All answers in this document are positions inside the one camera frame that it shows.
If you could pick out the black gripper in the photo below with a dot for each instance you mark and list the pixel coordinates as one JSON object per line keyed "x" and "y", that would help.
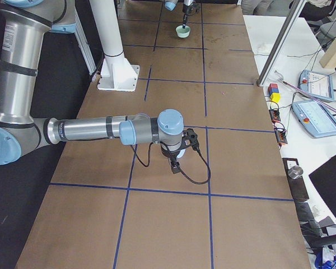
{"x": 187, "y": 7}
{"x": 168, "y": 153}

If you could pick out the light green bowl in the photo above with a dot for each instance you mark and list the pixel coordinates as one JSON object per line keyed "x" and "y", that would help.
{"x": 183, "y": 31}

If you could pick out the blue plastic cup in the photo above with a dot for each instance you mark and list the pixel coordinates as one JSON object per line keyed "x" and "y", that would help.
{"x": 181, "y": 153}

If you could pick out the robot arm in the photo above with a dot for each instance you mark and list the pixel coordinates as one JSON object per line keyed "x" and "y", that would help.
{"x": 171, "y": 4}
{"x": 43, "y": 80}

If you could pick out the red block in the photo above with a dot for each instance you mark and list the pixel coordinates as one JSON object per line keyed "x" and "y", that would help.
{"x": 273, "y": 87}

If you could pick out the blue block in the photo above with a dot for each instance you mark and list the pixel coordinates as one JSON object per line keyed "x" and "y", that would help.
{"x": 273, "y": 93}

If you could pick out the yellow block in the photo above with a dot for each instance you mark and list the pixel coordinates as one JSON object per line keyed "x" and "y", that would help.
{"x": 275, "y": 97}

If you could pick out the metal cylinder weight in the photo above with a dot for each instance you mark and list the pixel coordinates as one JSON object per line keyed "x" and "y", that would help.
{"x": 295, "y": 172}

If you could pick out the far teach pendant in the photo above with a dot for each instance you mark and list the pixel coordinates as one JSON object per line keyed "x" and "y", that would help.
{"x": 317, "y": 84}

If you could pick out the teach pendant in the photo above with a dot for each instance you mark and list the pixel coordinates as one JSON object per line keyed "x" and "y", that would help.
{"x": 316, "y": 119}
{"x": 317, "y": 84}

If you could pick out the near teach pendant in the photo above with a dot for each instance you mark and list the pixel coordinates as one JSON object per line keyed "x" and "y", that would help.
{"x": 316, "y": 119}

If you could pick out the black monitor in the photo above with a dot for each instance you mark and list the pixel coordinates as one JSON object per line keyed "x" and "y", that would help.
{"x": 324, "y": 181}

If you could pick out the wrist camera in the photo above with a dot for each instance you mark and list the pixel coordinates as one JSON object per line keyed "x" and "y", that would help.
{"x": 190, "y": 139}

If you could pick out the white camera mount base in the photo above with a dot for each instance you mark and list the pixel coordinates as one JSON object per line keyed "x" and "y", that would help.
{"x": 117, "y": 74}

